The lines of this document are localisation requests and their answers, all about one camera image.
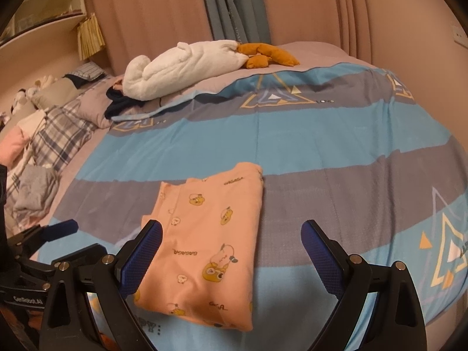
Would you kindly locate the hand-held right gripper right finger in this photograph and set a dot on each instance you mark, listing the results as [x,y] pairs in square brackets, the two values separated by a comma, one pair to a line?
[321,259]

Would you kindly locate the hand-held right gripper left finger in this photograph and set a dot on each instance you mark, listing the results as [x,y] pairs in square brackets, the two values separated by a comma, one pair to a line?
[142,259]

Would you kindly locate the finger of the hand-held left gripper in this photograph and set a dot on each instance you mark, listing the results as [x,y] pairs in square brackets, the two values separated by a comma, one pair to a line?
[84,254]
[60,230]

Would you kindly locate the pink printed baby shirt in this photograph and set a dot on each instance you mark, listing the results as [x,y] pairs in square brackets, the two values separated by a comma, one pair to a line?
[212,234]

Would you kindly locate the grey cloth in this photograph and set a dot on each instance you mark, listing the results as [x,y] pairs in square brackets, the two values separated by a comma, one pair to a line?
[34,186]

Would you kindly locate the plaid blanket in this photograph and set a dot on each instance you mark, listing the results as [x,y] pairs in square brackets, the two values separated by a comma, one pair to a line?
[60,131]

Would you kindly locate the pink cloth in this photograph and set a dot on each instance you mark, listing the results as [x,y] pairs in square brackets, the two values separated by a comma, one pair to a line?
[12,142]

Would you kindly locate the white cloth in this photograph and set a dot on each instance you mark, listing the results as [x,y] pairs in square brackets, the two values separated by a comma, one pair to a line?
[33,120]

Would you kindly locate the blue grey striped duvet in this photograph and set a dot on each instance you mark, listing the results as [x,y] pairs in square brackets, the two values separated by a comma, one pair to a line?
[292,146]

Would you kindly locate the mauve pillow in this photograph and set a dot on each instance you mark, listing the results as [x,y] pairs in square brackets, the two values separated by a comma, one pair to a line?
[93,106]

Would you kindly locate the dark navy garment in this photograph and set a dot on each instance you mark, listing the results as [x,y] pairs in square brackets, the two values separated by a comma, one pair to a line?
[117,106]

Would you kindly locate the olive pillow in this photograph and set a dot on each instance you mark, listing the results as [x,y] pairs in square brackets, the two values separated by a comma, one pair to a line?
[55,93]

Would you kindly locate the small plush toys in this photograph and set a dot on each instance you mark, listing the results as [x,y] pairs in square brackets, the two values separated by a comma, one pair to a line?
[20,97]

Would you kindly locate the blue striped folded cloth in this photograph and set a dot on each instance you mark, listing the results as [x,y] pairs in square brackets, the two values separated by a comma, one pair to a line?
[87,70]

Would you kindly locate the white plush goose toy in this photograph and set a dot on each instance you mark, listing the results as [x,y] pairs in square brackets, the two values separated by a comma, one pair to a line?
[175,69]

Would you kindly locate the yellow fringed cloth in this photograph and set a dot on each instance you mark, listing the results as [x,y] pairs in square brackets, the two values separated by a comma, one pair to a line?
[89,38]

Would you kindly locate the mauve bed sheet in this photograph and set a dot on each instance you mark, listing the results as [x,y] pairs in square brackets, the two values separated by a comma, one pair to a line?
[318,53]

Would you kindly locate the white shelf unit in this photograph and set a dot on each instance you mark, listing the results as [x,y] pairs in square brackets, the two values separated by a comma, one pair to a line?
[47,3]

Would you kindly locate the blue curtain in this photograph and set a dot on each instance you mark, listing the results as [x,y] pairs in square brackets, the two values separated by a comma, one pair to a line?
[230,7]

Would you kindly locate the white wall socket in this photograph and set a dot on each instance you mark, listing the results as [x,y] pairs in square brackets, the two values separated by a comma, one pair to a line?
[460,36]

